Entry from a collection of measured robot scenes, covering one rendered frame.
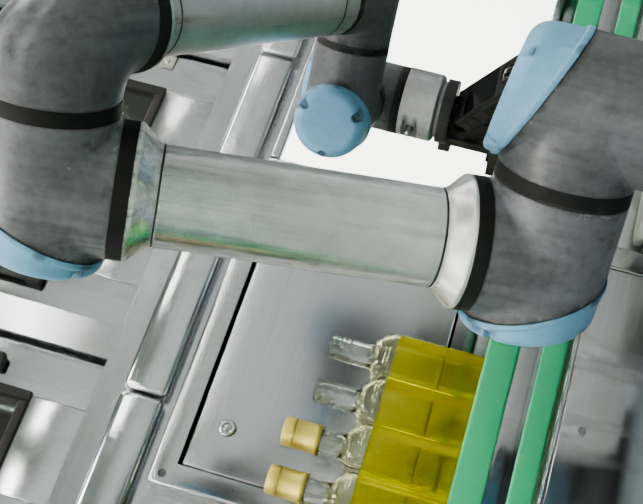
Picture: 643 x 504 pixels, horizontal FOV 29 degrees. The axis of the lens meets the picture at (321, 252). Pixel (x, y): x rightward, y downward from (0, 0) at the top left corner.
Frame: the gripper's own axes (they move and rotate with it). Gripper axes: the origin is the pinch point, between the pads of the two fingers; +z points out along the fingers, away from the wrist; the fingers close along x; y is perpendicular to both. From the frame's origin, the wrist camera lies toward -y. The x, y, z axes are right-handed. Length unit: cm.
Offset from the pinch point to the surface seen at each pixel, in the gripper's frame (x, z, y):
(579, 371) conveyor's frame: 24.2, 1.0, 6.9
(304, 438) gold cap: 34.3, -25.5, 21.0
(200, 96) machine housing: -18, -58, 39
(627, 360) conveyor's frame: 21.5, 5.5, 6.9
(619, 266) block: 11.0, 2.7, 6.8
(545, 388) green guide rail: 26.2, -1.8, 8.8
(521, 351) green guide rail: 22.7, -5.1, 9.0
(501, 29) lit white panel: -39, -18, 34
